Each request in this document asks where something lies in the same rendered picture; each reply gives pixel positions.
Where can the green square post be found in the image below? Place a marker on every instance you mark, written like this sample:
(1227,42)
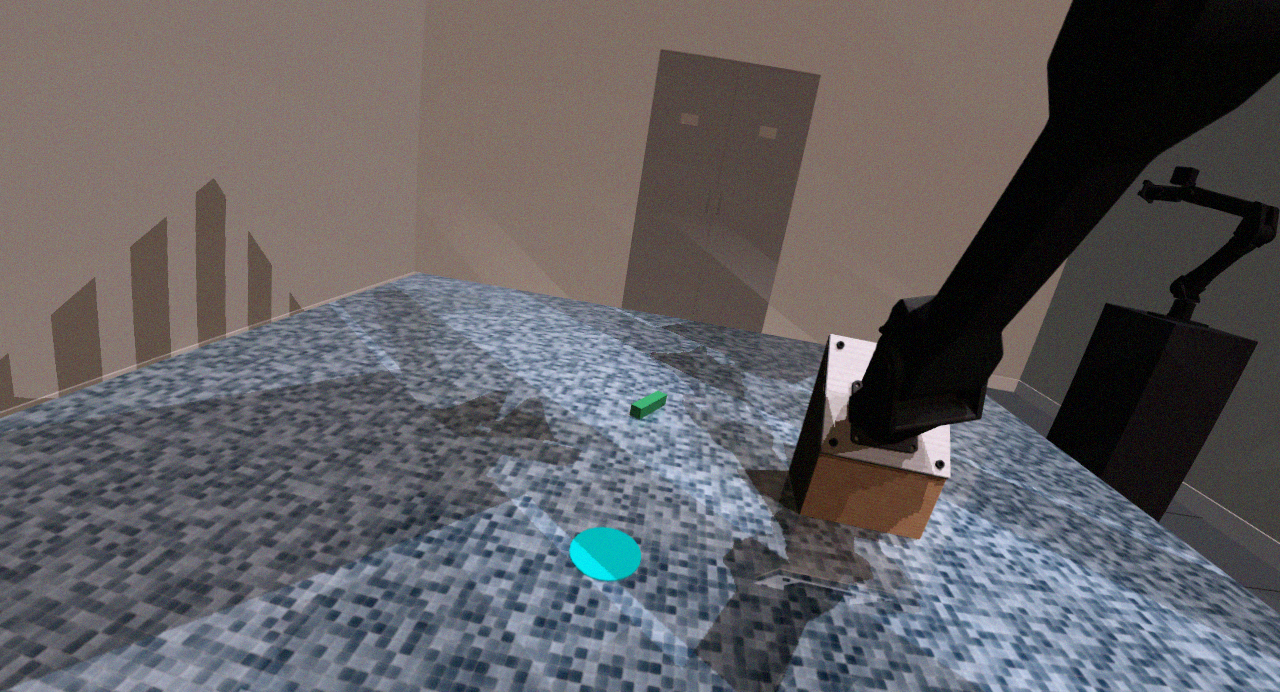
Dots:
(647,405)

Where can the teal flat circle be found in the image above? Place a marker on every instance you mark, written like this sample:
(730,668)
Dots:
(605,554)

